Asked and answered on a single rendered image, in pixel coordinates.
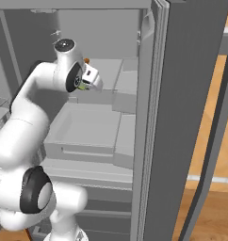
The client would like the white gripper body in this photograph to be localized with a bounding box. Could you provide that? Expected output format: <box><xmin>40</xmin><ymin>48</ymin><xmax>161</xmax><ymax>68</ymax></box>
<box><xmin>84</xmin><ymin>69</ymin><xmax>104</xmax><ymax>93</ymax></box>

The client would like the yellow-green lemon wedge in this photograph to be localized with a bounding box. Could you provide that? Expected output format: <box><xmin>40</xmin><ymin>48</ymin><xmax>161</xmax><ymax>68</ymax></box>
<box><xmin>78</xmin><ymin>81</ymin><xmax>90</xmax><ymax>92</ymax></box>

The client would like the grey fridge tray drawer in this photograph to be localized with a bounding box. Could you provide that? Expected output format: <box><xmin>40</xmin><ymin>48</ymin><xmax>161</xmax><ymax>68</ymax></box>
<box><xmin>42</xmin><ymin>103</ymin><xmax>137</xmax><ymax>170</ymax></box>

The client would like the dark grey fridge door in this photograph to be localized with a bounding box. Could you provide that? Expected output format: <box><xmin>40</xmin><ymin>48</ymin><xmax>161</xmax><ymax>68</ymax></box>
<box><xmin>143</xmin><ymin>0</ymin><xmax>228</xmax><ymax>241</ymax></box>

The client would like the grey fridge bottom drawer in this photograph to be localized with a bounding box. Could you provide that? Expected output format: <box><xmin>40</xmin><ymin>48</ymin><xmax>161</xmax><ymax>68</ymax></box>
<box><xmin>40</xmin><ymin>158</ymin><xmax>135</xmax><ymax>241</ymax></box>

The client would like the dark fridge door handle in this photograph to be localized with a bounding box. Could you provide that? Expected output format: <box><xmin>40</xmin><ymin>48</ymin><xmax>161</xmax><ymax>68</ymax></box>
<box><xmin>177</xmin><ymin>55</ymin><xmax>228</xmax><ymax>241</ymax></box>

